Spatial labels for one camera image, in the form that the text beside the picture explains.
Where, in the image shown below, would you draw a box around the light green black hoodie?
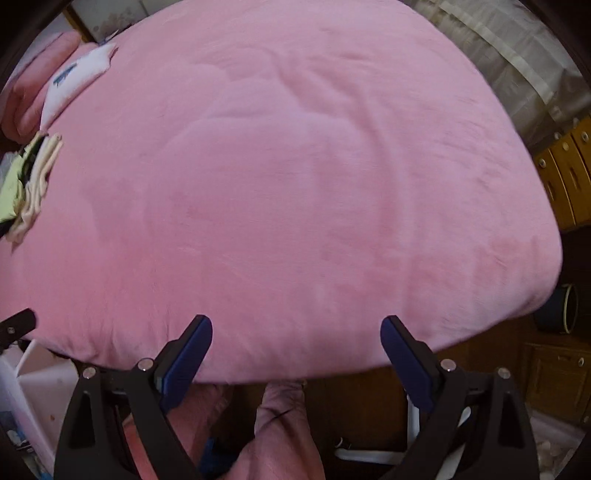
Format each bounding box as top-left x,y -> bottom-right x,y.
1,132 -> 50,237

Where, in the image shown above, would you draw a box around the white plastic storage box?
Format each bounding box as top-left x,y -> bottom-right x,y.
1,341 -> 78,474

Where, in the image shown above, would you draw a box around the folded cream garment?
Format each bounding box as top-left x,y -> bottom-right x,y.
1,134 -> 63,245

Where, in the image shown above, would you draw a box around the pink trouser legs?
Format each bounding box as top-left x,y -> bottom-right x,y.
124,378 -> 327,480

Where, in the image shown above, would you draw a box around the pink folded quilt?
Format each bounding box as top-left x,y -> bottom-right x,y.
1,30 -> 97,144

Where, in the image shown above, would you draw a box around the white pillow blue print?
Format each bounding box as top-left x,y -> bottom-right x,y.
40,42 -> 118,131

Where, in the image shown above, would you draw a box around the brown wooden drawer cabinet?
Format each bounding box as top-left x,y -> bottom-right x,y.
533,114 -> 591,232

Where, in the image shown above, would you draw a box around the pink bed blanket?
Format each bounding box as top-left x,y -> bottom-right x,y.
1,1 -> 562,383

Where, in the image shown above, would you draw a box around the cream ruffled curtain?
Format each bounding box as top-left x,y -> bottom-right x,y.
406,1 -> 590,147

